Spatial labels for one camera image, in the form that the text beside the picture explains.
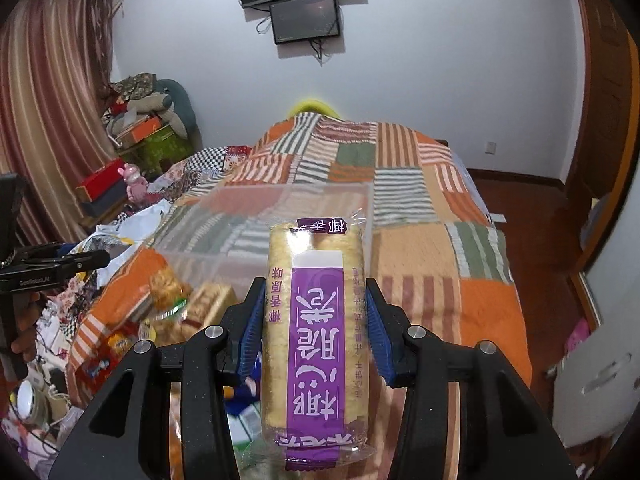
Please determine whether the small wall monitor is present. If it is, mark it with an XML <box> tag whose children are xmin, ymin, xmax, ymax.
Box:
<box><xmin>269</xmin><ymin>0</ymin><xmax>341</xmax><ymax>44</ymax></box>

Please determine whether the red gift box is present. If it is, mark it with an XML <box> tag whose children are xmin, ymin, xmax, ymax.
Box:
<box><xmin>74</xmin><ymin>158</ymin><xmax>125</xmax><ymax>203</ymax></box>

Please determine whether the purple label wafer roll pack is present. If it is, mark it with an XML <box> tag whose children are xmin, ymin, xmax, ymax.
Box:
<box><xmin>260</xmin><ymin>216</ymin><xmax>377</xmax><ymax>472</ymax></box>

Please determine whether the brown wooden door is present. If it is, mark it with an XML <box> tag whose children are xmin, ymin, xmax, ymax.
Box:
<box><xmin>566</xmin><ymin>0</ymin><xmax>639</xmax><ymax>273</ymax></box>

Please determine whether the striped red beige curtain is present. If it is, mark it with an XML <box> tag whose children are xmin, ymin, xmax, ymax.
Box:
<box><xmin>1</xmin><ymin>0</ymin><xmax>117</xmax><ymax>245</ymax></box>

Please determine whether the grey plush toy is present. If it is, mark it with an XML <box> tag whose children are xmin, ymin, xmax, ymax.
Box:
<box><xmin>128</xmin><ymin>79</ymin><xmax>198</xmax><ymax>140</ymax></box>

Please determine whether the white plastic bag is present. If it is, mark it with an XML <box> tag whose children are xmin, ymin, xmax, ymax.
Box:
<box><xmin>70</xmin><ymin>200</ymin><xmax>170</xmax><ymax>288</ymax></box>

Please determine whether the person's left hand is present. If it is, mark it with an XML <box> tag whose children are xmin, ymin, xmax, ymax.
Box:
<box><xmin>11</xmin><ymin>292</ymin><xmax>41</xmax><ymax>362</ymax></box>

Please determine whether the clear plastic storage bin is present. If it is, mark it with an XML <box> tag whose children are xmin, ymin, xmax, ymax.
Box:
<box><xmin>150</xmin><ymin>183</ymin><xmax>373</xmax><ymax>315</ymax></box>

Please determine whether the wall power socket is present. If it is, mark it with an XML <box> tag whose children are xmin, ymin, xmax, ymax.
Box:
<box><xmin>485</xmin><ymin>142</ymin><xmax>497</xmax><ymax>155</ymax></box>

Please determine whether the green patterned box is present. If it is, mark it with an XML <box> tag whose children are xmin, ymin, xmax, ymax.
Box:
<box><xmin>118</xmin><ymin>125</ymin><xmax>194</xmax><ymax>180</ymax></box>

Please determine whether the pink plush toy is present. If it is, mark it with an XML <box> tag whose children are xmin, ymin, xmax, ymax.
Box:
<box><xmin>118</xmin><ymin>162</ymin><xmax>149</xmax><ymax>204</ymax></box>

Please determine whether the golden cracker snack pack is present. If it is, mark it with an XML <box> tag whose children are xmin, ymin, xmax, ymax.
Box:
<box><xmin>182</xmin><ymin>282</ymin><xmax>236</xmax><ymax>333</ymax></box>

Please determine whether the patchwork striped bed quilt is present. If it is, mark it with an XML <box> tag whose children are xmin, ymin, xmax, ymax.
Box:
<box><xmin>66</xmin><ymin>112</ymin><xmax>534</xmax><ymax>480</ymax></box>

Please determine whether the yellow green object behind bed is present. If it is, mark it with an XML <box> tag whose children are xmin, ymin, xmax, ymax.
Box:
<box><xmin>288</xmin><ymin>99</ymin><xmax>341</xmax><ymax>119</ymax></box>

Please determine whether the white cabinet with handle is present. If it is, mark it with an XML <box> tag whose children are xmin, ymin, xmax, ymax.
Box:
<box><xmin>552</xmin><ymin>283</ymin><xmax>640</xmax><ymax>448</ymax></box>

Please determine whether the orange box on pile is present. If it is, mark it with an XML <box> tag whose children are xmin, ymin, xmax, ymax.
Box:
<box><xmin>115</xmin><ymin>116</ymin><xmax>162</xmax><ymax>150</ymax></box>

